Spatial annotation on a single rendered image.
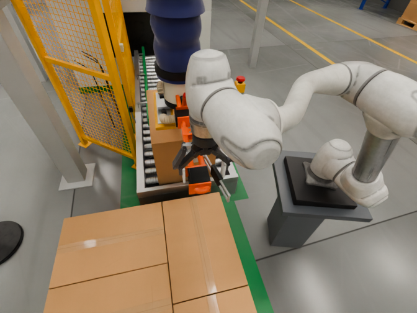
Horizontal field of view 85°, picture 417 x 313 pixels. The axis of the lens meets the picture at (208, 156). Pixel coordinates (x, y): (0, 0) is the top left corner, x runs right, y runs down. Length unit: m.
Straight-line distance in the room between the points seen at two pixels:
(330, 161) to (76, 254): 1.48
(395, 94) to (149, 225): 1.31
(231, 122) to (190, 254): 1.08
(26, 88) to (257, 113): 1.74
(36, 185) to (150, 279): 1.74
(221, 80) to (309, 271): 1.83
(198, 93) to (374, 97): 0.54
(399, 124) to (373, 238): 1.81
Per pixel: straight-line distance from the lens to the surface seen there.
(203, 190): 0.74
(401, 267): 2.54
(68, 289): 1.50
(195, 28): 1.05
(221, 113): 0.43
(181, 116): 1.00
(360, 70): 0.88
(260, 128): 0.40
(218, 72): 0.50
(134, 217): 1.55
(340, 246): 2.34
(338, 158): 1.36
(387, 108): 0.83
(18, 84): 1.98
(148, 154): 1.87
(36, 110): 2.07
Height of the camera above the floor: 1.86
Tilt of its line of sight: 46 degrees down
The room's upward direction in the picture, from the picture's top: 4 degrees clockwise
